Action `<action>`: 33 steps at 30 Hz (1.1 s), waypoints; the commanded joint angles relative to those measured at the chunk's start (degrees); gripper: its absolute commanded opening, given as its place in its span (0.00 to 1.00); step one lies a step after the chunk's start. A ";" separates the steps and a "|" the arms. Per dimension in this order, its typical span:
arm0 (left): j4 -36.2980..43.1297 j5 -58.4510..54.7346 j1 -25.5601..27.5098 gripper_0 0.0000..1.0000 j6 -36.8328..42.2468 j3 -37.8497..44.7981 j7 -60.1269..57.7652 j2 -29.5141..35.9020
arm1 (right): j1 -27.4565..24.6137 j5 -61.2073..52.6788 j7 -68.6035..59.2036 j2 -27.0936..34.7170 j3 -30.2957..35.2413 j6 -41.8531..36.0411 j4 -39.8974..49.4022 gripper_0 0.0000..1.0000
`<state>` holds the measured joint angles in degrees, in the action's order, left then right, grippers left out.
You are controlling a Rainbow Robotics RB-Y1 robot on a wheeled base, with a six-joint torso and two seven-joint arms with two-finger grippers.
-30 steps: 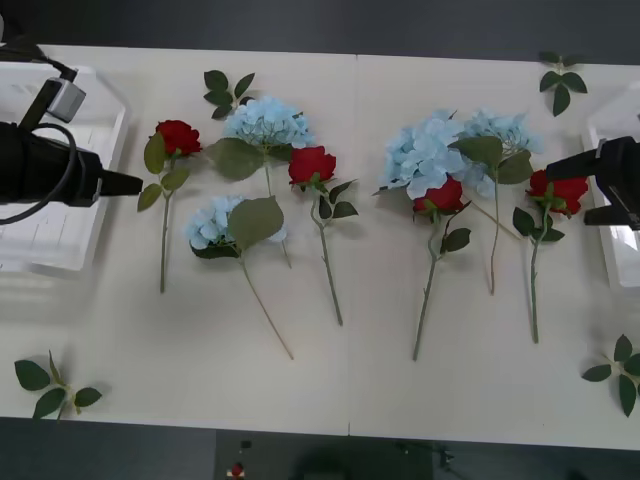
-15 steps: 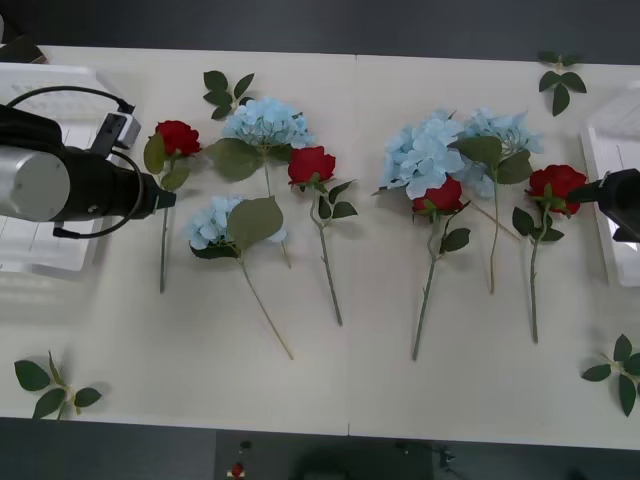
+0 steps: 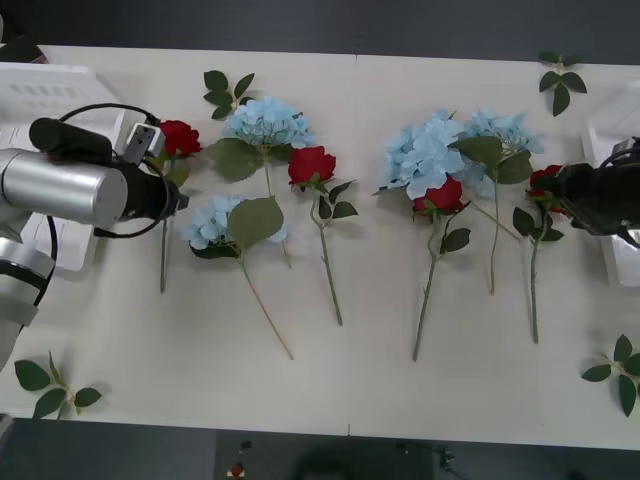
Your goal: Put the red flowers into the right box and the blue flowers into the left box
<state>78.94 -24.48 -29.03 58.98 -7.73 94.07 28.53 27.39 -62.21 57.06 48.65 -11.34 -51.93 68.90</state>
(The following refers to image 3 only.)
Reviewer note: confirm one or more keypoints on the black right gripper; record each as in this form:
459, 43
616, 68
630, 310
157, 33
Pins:
610, 195

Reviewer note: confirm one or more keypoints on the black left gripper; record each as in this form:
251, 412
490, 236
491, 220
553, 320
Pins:
175, 200

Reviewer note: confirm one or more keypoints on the red rose with green stem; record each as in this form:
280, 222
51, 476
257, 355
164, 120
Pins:
537, 177

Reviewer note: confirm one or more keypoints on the small blue hydrangea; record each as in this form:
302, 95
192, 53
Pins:
212, 222

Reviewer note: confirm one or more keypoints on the red rose with short stem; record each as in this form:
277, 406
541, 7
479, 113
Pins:
177, 137

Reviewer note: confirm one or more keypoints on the pale blue hydrangea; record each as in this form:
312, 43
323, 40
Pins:
500, 132
425, 155

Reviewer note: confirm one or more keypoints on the large pale blue hydrangea flower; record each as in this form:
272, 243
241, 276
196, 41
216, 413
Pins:
267, 122

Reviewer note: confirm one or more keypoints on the red rose with bent stem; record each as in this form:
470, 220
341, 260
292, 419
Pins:
311, 167

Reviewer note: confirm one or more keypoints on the silver and black left arm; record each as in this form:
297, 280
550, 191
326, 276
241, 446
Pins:
60, 187

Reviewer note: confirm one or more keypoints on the shallow white box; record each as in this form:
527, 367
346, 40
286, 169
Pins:
607, 115
60, 85

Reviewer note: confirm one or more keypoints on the loose green leaf twig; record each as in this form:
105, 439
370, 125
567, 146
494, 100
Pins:
31, 375
622, 348
216, 80
572, 82

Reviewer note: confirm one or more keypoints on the red rose with long stem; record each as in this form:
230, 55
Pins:
442, 197

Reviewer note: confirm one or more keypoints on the pale blue hydrangea, bare stem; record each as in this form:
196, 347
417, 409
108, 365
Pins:
425, 155

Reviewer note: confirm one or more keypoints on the dark box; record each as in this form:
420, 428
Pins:
20, 52

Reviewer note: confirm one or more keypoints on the pale grey left wrist camera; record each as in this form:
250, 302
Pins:
142, 142

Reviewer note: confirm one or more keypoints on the pale grey wrist camera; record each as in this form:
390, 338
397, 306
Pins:
142, 142
625, 149

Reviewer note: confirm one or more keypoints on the pale grey right wrist camera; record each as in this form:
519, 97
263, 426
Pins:
625, 149

